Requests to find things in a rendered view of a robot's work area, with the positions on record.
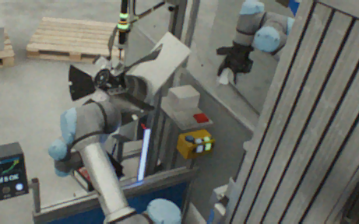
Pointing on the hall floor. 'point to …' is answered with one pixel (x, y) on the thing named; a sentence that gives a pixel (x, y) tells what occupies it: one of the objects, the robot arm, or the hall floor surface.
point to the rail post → (188, 199)
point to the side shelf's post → (173, 152)
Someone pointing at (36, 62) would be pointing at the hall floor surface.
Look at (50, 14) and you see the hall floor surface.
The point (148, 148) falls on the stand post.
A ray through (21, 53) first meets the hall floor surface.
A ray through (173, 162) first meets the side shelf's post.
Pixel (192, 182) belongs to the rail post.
